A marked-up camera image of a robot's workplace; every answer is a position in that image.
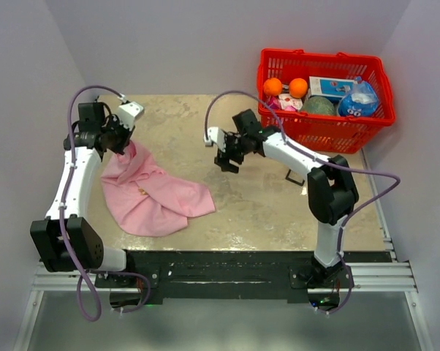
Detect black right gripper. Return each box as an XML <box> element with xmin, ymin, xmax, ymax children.
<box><xmin>214</xmin><ymin>132</ymin><xmax>249</xmax><ymax>174</ymax></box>

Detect pink garment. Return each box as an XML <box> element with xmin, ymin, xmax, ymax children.
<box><xmin>100</xmin><ymin>141</ymin><xmax>216</xmax><ymax>237</ymax></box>

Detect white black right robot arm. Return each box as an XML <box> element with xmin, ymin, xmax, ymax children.
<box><xmin>204</xmin><ymin>110</ymin><xmax>359</xmax><ymax>287</ymax></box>

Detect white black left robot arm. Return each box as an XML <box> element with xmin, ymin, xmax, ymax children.
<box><xmin>30</xmin><ymin>101</ymin><xmax>144</xmax><ymax>287</ymax></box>

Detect pink white snack packet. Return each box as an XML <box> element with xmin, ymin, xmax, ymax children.
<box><xmin>266</xmin><ymin>94</ymin><xmax>303</xmax><ymax>112</ymax></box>

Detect left orange fruit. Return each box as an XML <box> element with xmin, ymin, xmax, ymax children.
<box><xmin>263</xmin><ymin>78</ymin><xmax>283</xmax><ymax>97</ymax></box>

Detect orange fruit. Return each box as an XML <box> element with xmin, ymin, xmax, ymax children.
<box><xmin>263</xmin><ymin>78</ymin><xmax>283</xmax><ymax>97</ymax></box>
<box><xmin>289</xmin><ymin>78</ymin><xmax>308</xmax><ymax>99</ymax></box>

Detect right orange fruit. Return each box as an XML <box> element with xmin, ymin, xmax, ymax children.
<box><xmin>289</xmin><ymin>78</ymin><xmax>308</xmax><ymax>99</ymax></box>

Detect green melon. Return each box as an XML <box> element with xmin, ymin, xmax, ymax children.
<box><xmin>301</xmin><ymin>96</ymin><xmax>335</xmax><ymax>116</ymax></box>

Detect white blue carton box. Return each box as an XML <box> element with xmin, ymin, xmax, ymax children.
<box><xmin>306</xmin><ymin>76</ymin><xmax>357</xmax><ymax>103</ymax></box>

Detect red plastic shopping basket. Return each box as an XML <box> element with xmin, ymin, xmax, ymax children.
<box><xmin>257</xmin><ymin>48</ymin><xmax>396</xmax><ymax>154</ymax></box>

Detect blue plastic bag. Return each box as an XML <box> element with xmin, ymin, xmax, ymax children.
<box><xmin>337</xmin><ymin>77</ymin><xmax>379</xmax><ymax>118</ymax></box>

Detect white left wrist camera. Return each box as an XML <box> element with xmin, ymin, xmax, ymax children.
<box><xmin>116</xmin><ymin>102</ymin><xmax>145</xmax><ymax>131</ymax></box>

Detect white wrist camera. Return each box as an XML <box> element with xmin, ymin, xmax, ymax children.
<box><xmin>116</xmin><ymin>102</ymin><xmax>145</xmax><ymax>131</ymax></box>
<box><xmin>204</xmin><ymin>127</ymin><xmax>226</xmax><ymax>151</ymax></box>

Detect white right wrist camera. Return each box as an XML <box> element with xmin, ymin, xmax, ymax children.
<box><xmin>204</xmin><ymin>127</ymin><xmax>226</xmax><ymax>151</ymax></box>

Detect small black square frame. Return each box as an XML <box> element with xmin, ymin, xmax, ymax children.
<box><xmin>285</xmin><ymin>170</ymin><xmax>306</xmax><ymax>186</ymax></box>

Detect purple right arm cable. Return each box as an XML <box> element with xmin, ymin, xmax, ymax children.
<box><xmin>204</xmin><ymin>90</ymin><xmax>402</xmax><ymax>316</ymax></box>

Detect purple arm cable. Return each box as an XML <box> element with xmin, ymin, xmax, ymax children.
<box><xmin>58</xmin><ymin>85</ymin><xmax>151</xmax><ymax>322</ymax></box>
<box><xmin>204</xmin><ymin>90</ymin><xmax>402</xmax><ymax>316</ymax></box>

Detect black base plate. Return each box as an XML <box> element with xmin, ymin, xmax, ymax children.
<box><xmin>50</xmin><ymin>250</ymin><xmax>392</xmax><ymax>306</ymax></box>

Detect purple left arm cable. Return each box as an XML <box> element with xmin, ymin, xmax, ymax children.
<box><xmin>58</xmin><ymin>85</ymin><xmax>151</xmax><ymax>322</ymax></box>

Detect aluminium rail frame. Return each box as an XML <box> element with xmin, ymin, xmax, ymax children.
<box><xmin>13</xmin><ymin>149</ymin><xmax>435</xmax><ymax>351</ymax></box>

